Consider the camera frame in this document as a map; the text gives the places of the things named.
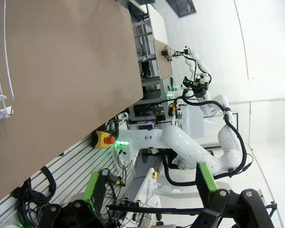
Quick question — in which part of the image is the black yellow handheld tool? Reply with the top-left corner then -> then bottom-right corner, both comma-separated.
101,168 -> 127,187

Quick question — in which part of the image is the slotted aluminium table panel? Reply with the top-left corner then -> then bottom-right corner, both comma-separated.
0,137 -> 138,214

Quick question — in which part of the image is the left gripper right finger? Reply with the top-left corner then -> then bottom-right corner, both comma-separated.
192,161 -> 276,228

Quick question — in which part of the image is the metal equipment rack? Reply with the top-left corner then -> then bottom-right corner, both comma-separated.
129,14 -> 174,124

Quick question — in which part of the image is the black metal bar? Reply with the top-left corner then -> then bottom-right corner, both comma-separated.
108,204 -> 204,216

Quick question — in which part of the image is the yellow emergency stop button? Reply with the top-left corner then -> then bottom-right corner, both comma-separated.
92,130 -> 116,149

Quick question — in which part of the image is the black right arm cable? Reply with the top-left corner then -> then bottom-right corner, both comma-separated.
165,91 -> 254,187

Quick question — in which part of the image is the black cable bundle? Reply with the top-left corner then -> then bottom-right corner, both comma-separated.
11,165 -> 58,214

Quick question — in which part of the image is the grey plastic lattice basket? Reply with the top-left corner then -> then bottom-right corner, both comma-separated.
165,0 -> 197,18

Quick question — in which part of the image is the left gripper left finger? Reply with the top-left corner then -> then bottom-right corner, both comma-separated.
37,170 -> 108,228

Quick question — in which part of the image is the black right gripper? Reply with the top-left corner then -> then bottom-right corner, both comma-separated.
182,74 -> 209,97

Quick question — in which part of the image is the white cabinet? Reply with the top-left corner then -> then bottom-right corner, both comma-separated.
180,104 -> 205,140

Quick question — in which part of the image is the brown background table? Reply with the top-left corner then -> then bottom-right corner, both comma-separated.
154,39 -> 174,80

